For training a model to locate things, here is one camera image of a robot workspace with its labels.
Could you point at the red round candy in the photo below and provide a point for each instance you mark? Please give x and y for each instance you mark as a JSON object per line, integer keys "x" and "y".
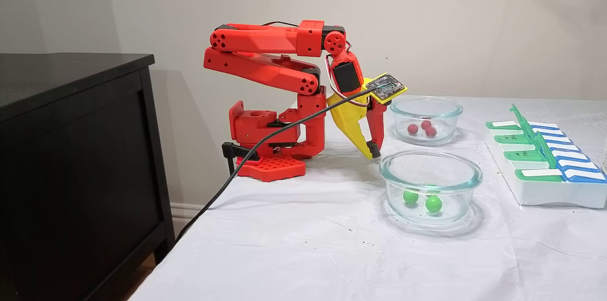
{"x": 430, "y": 132}
{"x": 412, "y": 129}
{"x": 426, "y": 124}

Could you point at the weekly pill organizer box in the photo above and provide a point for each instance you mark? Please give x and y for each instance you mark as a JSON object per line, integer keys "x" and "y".
{"x": 540, "y": 192}

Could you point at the glass bowl for green candies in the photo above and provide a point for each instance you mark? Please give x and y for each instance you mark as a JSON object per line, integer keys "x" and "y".
{"x": 403, "y": 164}

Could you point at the glass bowl for red candies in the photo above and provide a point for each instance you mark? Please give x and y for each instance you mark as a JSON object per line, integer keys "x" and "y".
{"x": 448, "y": 107}

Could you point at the green round candy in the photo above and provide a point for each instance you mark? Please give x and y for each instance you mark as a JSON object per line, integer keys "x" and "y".
{"x": 410, "y": 196}
{"x": 430, "y": 187}
{"x": 433, "y": 204}

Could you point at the black table clamp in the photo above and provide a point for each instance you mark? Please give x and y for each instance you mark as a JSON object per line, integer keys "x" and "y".
{"x": 237, "y": 150}

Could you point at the white tablecloth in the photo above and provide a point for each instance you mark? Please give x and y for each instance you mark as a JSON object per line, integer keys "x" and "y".
{"x": 308, "y": 253}

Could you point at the black wooden cabinet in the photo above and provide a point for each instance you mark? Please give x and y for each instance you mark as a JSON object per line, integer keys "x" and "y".
{"x": 71, "y": 149}

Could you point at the camera board on yellow mount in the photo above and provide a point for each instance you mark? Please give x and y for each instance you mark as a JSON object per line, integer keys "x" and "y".
{"x": 386, "y": 86}

